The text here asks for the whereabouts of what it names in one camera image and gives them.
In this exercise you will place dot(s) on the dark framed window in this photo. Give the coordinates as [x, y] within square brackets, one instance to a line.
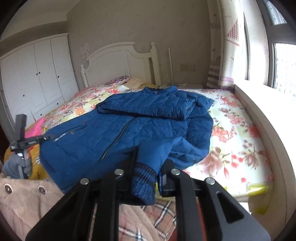
[270, 24]

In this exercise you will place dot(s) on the white wooden headboard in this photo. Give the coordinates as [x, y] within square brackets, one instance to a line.
[120, 59]

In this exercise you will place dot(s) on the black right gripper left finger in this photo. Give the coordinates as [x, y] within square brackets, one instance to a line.
[90, 210]

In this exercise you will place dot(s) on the blue quilted down coat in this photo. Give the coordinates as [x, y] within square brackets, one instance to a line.
[149, 126]

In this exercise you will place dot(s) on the floral bed sheet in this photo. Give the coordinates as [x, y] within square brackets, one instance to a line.
[237, 157]

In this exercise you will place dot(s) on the white wardrobe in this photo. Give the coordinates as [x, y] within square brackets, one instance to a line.
[38, 77]

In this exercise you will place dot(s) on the beige fleece coat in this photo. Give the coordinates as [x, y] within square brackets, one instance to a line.
[24, 202]

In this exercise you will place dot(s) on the embroidered decorative pillow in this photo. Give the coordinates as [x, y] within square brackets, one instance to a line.
[118, 81]

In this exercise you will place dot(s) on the patterned cream curtain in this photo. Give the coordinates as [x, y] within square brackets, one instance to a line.
[239, 47]

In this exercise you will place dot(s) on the plaid fabric lining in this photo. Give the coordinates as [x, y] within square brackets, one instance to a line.
[154, 222]

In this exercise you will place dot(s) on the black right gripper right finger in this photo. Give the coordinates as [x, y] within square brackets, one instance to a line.
[205, 210]

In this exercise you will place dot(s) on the beige window sill ledge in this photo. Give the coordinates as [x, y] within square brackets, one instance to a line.
[273, 114]

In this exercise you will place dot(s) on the peach fleece blanket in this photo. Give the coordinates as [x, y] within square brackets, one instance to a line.
[134, 83]

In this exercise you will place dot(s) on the wall power socket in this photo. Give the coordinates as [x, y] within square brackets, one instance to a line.
[187, 68]

